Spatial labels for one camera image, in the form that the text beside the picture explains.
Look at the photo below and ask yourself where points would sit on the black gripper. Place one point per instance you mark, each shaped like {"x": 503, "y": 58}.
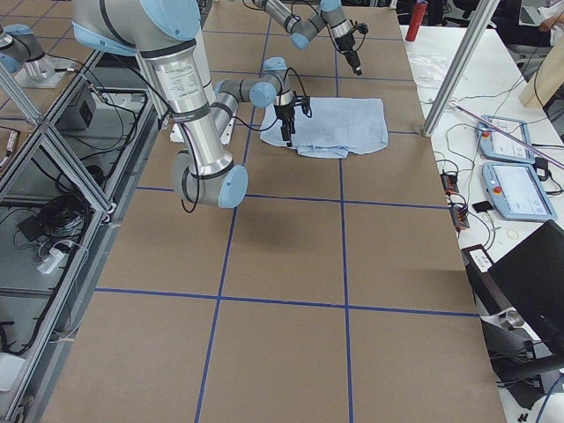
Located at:
{"x": 283, "y": 112}
{"x": 345, "y": 45}

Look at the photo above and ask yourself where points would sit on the light blue button-up shirt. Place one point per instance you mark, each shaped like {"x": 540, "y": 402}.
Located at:
{"x": 337, "y": 127}

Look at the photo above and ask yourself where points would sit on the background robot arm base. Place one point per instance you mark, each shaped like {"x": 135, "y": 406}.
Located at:
{"x": 25, "y": 59}

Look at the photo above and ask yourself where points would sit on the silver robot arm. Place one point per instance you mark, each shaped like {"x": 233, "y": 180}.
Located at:
{"x": 164, "y": 35}
{"x": 326, "y": 15}

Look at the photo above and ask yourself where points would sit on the clear plastic bag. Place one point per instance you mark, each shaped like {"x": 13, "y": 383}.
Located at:
{"x": 428, "y": 70}

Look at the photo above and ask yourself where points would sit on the red bottle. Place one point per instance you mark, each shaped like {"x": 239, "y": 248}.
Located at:
{"x": 418, "y": 13}

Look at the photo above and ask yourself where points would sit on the purple reacher grabber stick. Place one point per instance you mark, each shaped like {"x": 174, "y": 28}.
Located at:
{"x": 490, "y": 125}

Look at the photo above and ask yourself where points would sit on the seated person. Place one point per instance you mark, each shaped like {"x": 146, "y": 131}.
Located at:
{"x": 520, "y": 23}

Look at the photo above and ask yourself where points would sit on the upper blue teach pendant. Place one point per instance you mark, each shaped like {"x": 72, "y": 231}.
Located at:
{"x": 495, "y": 146}

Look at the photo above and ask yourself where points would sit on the blue teach pendant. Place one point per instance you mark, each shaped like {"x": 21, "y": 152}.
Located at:
{"x": 516, "y": 192}
{"x": 495, "y": 146}

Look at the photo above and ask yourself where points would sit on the wooden board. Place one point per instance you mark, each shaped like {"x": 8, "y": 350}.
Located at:
{"x": 546, "y": 81}

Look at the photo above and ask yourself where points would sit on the lower blue teach pendant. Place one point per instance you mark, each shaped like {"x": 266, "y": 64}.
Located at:
{"x": 516, "y": 192}

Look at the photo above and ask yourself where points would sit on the grey control box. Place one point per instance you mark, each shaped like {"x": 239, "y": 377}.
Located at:
{"x": 79, "y": 113}

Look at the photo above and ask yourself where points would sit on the black labelled box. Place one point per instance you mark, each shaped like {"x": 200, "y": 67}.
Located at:
{"x": 477, "y": 264}

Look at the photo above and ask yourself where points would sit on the white power strip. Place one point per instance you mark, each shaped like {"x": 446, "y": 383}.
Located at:
{"x": 55, "y": 256}

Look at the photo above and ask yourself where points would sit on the black laptop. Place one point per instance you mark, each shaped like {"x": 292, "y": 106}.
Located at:
{"x": 531, "y": 277}

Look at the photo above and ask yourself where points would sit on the white pedestal column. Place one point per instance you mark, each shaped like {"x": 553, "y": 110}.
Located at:
{"x": 215, "y": 127}

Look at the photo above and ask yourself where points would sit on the aluminium frame post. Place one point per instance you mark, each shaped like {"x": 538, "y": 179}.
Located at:
{"x": 463, "y": 55}

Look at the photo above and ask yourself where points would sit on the aluminium lattice frame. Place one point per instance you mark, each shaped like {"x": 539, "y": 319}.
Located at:
{"x": 61, "y": 185}

